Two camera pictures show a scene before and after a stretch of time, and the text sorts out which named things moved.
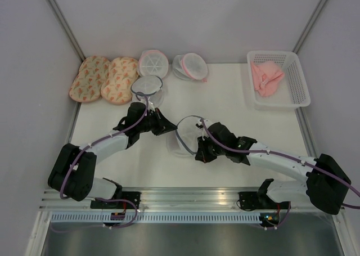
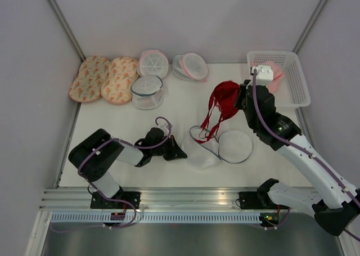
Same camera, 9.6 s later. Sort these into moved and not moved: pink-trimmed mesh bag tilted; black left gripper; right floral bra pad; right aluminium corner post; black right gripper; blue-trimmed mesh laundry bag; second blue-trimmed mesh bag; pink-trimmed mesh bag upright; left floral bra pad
Moved: black left gripper; blue-trimmed mesh laundry bag; black right gripper
Not moved: right aluminium corner post; second blue-trimmed mesh bag; right floral bra pad; pink-trimmed mesh bag tilted; pink-trimmed mesh bag upright; left floral bra pad
